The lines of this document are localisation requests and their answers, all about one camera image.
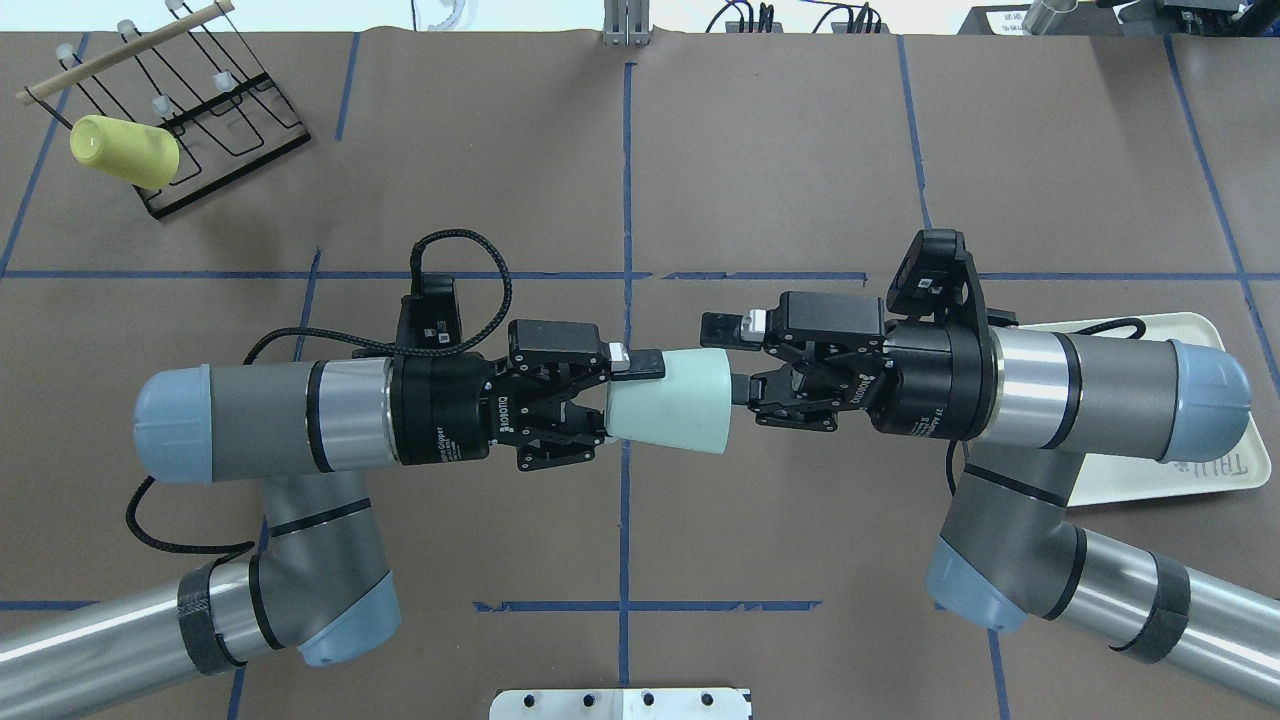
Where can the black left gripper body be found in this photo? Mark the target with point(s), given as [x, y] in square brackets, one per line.
[440, 410]

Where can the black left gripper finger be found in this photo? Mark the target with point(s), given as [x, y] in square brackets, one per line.
[634, 364]

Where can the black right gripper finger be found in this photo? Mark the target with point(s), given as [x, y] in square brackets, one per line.
[751, 331]
[748, 390]

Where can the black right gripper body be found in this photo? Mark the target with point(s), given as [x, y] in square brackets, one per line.
[930, 380]

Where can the light green cup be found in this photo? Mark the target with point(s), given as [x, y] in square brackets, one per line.
[689, 407]

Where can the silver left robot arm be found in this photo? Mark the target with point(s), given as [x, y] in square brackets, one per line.
[307, 432]

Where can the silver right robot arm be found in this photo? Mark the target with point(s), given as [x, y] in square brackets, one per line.
[1007, 552]

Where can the cream bear serving tray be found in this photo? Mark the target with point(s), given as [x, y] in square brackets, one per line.
[1107, 417]

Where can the metal cup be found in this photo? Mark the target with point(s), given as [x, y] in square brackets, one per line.
[1046, 17]

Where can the yellow cup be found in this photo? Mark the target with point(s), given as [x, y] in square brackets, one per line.
[145, 156]

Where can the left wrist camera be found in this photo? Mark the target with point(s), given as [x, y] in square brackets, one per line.
[430, 316]

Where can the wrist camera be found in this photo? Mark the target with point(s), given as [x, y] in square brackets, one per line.
[430, 316]
[938, 278]

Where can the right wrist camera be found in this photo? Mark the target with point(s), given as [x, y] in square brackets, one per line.
[938, 278]

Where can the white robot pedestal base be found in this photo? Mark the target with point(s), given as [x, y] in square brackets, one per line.
[623, 703]

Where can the aluminium frame post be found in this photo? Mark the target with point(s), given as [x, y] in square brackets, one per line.
[627, 23]

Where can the black wire cup rack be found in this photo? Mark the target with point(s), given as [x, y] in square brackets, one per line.
[210, 90]

